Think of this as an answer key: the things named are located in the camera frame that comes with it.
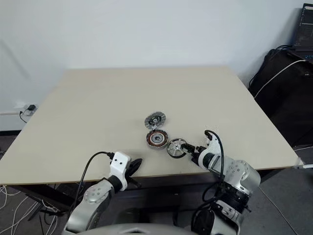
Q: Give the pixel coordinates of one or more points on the silver round motor lid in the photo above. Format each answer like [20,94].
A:
[154,120]

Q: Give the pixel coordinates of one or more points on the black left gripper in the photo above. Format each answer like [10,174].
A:
[130,176]

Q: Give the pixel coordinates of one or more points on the black power adapter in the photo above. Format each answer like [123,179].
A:
[31,108]

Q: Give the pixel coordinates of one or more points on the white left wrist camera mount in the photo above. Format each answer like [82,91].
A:
[119,162]

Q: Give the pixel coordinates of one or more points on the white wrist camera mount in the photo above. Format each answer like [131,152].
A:
[213,144]
[119,162]

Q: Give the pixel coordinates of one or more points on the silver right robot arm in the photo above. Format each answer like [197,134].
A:
[240,176]

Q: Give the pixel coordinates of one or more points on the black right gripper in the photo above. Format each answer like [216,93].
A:
[198,153]

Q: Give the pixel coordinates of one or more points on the motor housing with copper windings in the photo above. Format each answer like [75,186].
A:
[157,139]

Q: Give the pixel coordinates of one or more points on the black laptop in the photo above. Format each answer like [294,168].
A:
[304,29]

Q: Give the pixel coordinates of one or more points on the black table frame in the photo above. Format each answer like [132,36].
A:
[61,193]

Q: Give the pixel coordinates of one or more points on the grey rounded robot torso shell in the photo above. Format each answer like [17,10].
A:
[137,230]

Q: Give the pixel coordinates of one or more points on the black bag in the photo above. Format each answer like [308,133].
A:
[286,98]

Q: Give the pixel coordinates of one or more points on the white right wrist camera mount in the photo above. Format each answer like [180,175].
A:
[213,144]

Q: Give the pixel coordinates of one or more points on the silver spoked rotor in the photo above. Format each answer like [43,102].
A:
[175,147]

